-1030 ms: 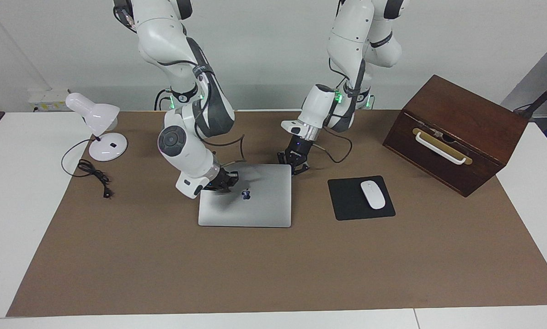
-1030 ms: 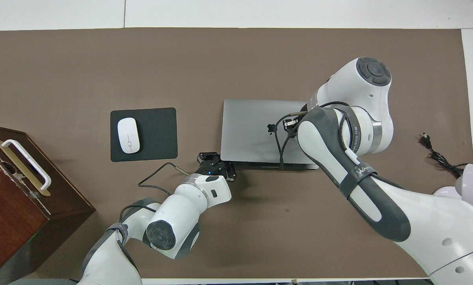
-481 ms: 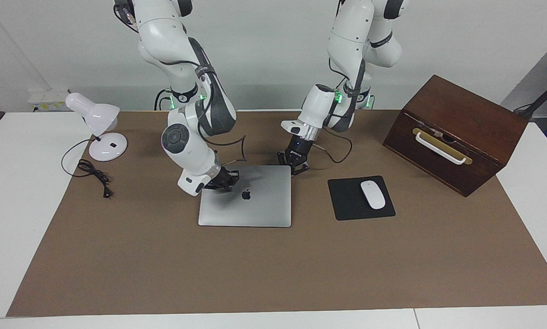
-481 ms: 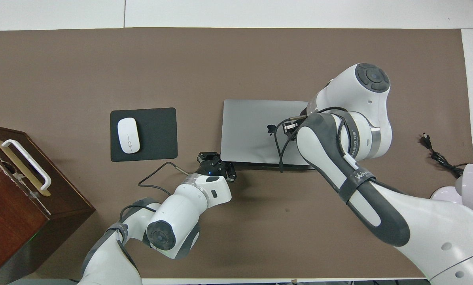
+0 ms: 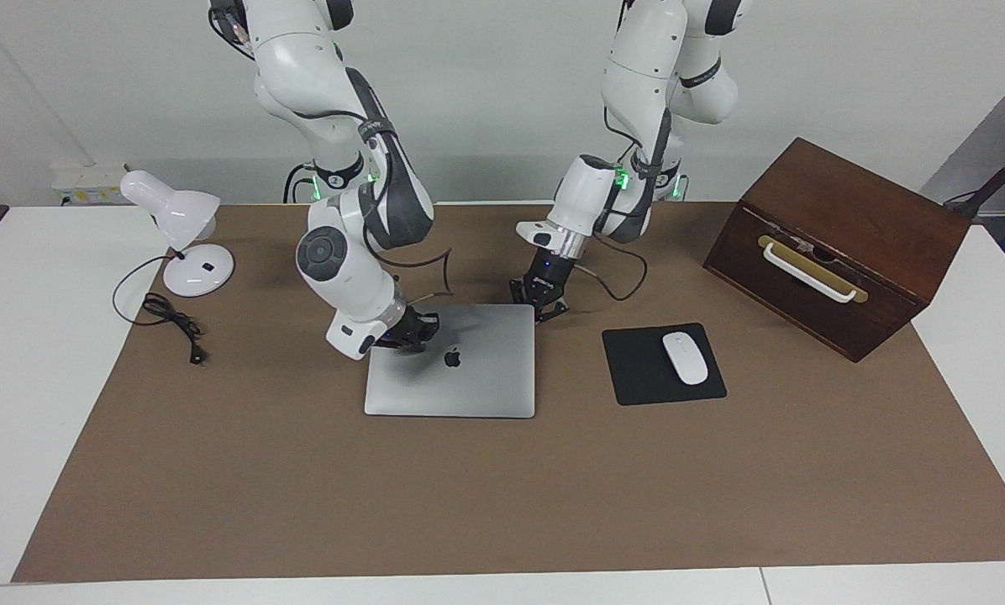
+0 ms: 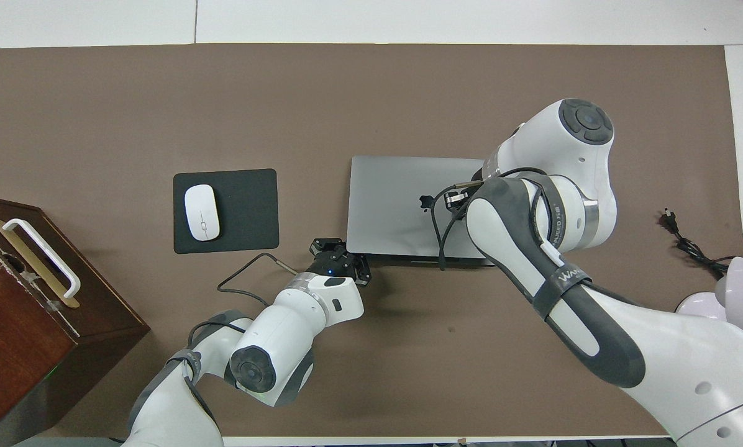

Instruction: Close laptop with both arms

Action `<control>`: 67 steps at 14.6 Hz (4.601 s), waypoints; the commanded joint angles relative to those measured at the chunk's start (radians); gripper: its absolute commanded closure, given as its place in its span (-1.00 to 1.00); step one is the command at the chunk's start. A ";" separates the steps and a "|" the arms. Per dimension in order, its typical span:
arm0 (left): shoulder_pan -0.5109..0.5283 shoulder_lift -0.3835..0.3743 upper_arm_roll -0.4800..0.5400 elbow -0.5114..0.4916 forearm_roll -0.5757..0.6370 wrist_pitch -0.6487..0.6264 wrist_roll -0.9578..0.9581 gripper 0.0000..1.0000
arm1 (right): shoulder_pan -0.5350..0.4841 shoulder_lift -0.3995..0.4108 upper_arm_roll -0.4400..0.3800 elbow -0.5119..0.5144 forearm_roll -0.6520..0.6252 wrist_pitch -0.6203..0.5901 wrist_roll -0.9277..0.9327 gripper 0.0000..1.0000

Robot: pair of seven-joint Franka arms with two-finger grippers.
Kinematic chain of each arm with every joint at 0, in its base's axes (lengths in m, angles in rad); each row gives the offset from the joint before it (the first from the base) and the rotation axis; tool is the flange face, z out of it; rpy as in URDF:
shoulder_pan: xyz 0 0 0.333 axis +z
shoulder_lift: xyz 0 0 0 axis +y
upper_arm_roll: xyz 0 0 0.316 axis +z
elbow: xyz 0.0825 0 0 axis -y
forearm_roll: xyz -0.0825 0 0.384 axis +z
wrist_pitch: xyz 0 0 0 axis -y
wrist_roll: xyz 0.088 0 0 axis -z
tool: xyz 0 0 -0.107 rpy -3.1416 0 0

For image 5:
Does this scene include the black lamp cable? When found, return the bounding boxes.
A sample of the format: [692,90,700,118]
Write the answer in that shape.
[113,255,209,366]

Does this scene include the brown table mat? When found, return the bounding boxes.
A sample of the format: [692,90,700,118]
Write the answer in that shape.
[11,202,1005,583]

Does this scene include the white box handle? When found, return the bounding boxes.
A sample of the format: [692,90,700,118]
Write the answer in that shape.
[761,242,858,303]

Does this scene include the white power strip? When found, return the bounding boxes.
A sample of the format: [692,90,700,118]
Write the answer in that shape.
[52,166,127,206]

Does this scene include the dark brown wooden box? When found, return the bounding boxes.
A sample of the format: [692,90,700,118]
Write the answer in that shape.
[702,137,972,363]

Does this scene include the black stand pole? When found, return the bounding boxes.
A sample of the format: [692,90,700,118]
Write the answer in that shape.
[944,133,1005,221]

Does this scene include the white desk lamp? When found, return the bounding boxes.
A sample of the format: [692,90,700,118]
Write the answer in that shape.
[119,170,235,298]

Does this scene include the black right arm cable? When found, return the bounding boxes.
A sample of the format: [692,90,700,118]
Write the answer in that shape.
[334,109,456,305]

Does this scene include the silver grey laptop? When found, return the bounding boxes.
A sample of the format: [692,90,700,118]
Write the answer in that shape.
[364,303,537,419]

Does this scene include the black mouse pad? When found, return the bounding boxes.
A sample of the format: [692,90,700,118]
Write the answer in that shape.
[602,323,728,407]

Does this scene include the brass handle plate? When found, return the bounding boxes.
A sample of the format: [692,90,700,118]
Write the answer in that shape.
[757,234,870,304]

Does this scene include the white computer mouse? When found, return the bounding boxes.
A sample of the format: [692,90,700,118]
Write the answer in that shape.
[662,332,710,387]

